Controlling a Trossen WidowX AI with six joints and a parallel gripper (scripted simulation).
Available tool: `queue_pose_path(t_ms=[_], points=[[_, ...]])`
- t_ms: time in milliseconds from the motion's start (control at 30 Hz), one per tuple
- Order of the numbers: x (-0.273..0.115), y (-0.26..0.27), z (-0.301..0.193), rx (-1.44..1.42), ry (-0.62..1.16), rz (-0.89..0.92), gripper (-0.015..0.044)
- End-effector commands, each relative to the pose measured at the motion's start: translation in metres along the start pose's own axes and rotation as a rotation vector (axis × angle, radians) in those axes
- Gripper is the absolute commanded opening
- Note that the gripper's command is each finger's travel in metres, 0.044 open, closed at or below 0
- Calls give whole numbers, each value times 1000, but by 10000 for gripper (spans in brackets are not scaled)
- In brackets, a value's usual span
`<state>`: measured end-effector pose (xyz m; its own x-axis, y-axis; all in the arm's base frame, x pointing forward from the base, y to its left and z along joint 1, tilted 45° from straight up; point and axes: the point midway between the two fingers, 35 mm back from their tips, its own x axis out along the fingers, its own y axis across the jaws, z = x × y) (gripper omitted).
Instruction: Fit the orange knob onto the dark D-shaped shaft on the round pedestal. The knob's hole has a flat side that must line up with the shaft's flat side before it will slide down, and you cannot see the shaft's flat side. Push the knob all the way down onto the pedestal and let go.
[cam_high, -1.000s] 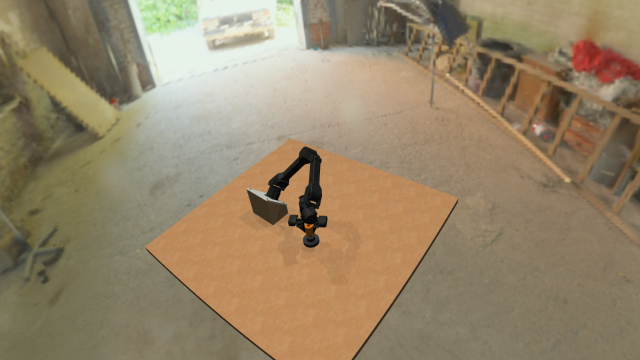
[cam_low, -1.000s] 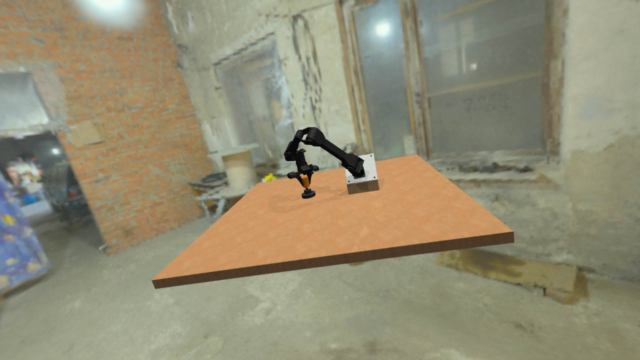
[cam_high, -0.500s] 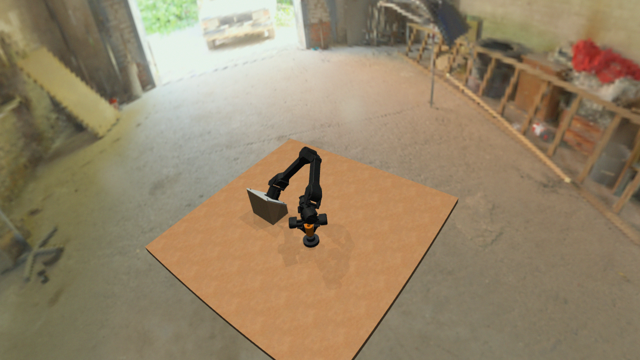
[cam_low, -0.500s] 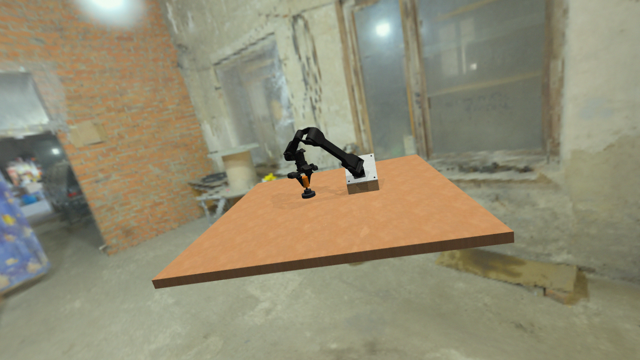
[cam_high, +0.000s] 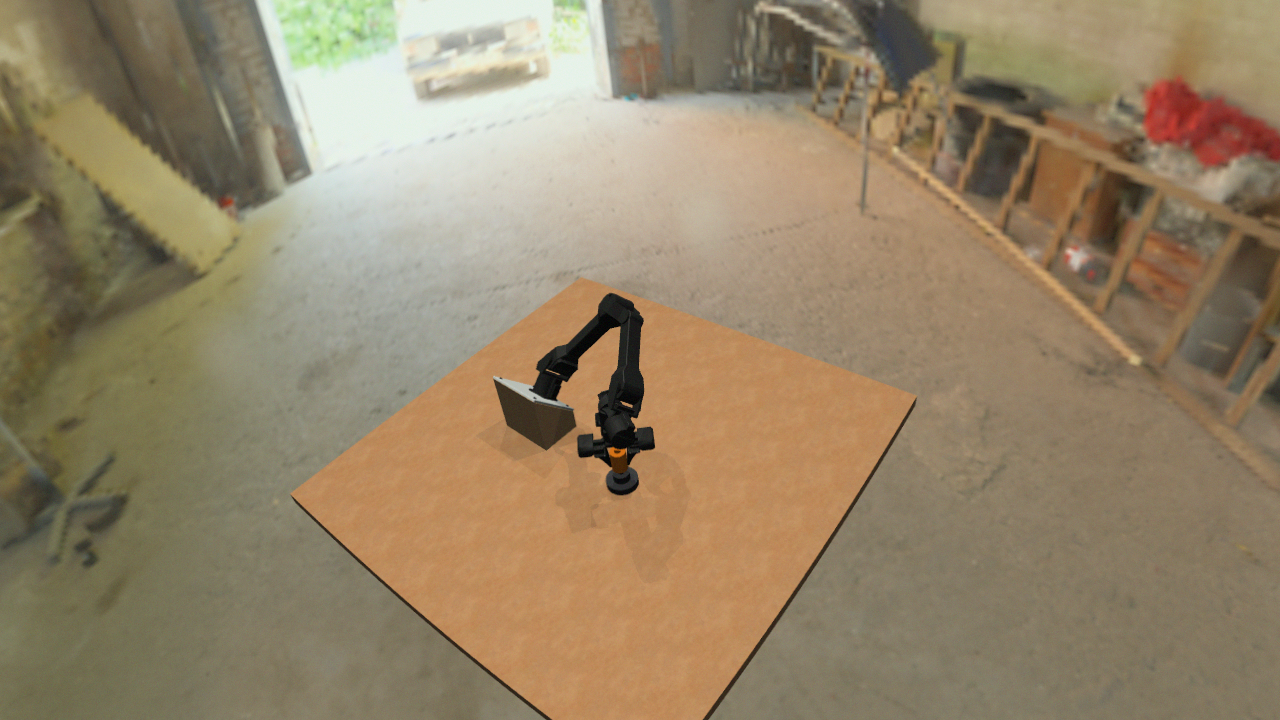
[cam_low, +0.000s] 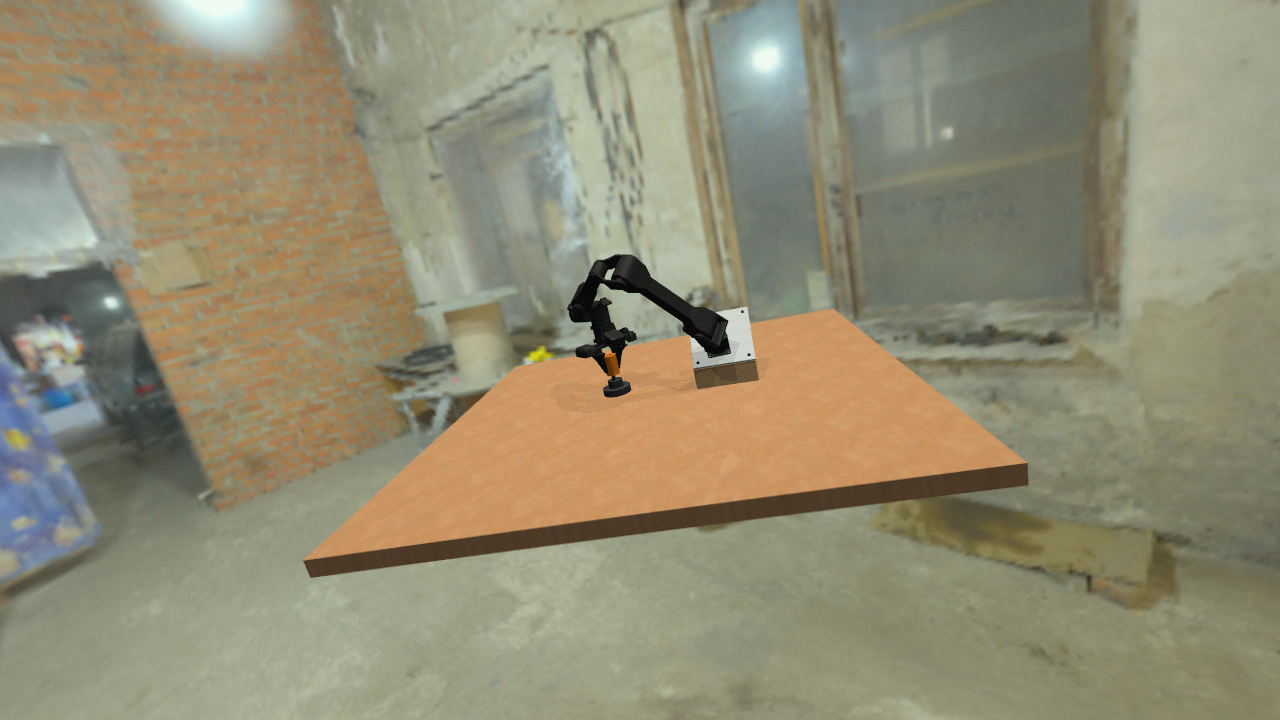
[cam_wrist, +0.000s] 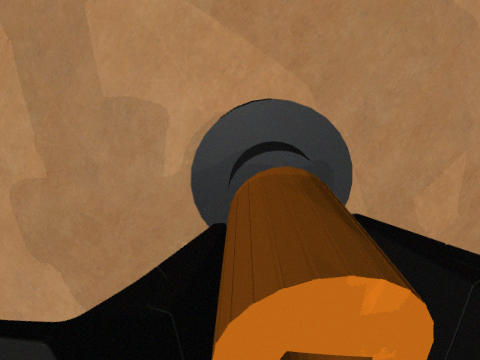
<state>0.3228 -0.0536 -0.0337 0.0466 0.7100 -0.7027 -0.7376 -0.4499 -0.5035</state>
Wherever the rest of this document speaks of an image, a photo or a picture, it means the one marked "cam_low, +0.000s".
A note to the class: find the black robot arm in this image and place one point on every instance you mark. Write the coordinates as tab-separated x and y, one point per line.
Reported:
631	275

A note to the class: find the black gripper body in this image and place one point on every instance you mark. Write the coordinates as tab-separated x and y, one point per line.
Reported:
587	351

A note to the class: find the dark grey round pedestal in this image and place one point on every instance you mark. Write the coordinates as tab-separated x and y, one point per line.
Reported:
616	387

